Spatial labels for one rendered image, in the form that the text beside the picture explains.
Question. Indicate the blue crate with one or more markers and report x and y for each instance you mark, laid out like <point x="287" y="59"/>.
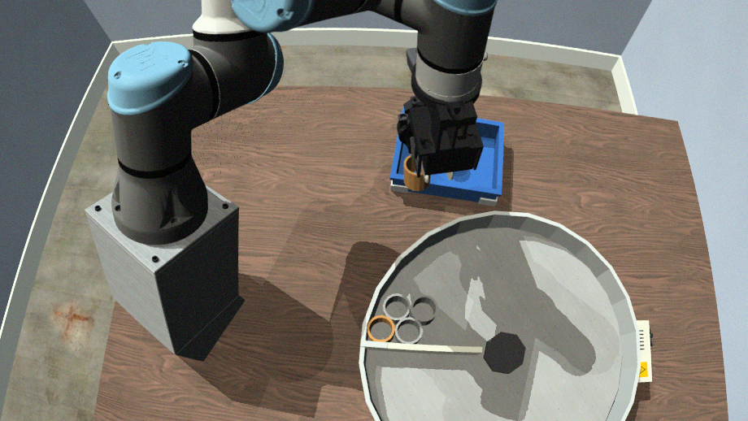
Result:
<point x="482" y="185"/>

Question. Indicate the bronze bushing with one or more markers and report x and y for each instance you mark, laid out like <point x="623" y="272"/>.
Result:
<point x="410" y="178"/>
<point x="377" y="319"/>

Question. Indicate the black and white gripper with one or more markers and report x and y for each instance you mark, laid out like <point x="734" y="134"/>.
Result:
<point x="440" y="153"/>

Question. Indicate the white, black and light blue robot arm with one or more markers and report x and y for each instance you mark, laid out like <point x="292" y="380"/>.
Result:
<point x="158" y="93"/>

